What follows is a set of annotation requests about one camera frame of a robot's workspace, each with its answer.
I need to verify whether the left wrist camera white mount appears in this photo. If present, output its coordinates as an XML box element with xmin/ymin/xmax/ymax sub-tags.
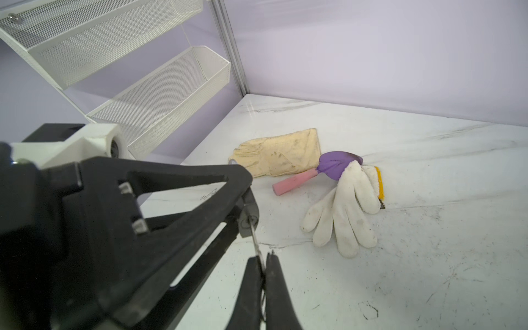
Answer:
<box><xmin>10</xmin><ymin>124</ymin><xmax>131</xmax><ymax>169</ymax></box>

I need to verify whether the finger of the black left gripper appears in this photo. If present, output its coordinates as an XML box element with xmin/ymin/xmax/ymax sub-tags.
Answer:
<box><xmin>136</xmin><ymin>215</ymin><xmax>239</xmax><ymax>329</ymax></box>

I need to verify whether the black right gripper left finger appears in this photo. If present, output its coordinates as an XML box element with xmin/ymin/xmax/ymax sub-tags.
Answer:
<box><xmin>225</xmin><ymin>257</ymin><xmax>264</xmax><ymax>330</ymax></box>

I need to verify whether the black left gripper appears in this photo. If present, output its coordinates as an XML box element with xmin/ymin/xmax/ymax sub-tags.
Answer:
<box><xmin>1</xmin><ymin>143</ymin><xmax>245</xmax><ymax>329</ymax></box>

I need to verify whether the white knit glove yellow cuff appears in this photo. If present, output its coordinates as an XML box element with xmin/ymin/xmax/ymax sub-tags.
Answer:
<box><xmin>301</xmin><ymin>161</ymin><xmax>384</xmax><ymax>259</ymax></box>

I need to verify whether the small silver key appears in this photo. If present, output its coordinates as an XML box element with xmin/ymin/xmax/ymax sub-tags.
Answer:
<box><xmin>248</xmin><ymin>216</ymin><xmax>265</xmax><ymax>274</ymax></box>

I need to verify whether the purple trowel pink handle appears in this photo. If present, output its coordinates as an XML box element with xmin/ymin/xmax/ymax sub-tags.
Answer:
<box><xmin>272</xmin><ymin>151</ymin><xmax>364</xmax><ymax>196</ymax></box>

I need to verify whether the white mesh two-tier shelf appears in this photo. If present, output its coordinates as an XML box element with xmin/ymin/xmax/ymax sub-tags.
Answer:
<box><xmin>1</xmin><ymin>1</ymin><xmax>241</xmax><ymax>164</ymax></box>

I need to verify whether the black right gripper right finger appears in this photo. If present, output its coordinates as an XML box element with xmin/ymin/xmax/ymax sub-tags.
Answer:
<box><xmin>265</xmin><ymin>253</ymin><xmax>302</xmax><ymax>330</ymax></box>

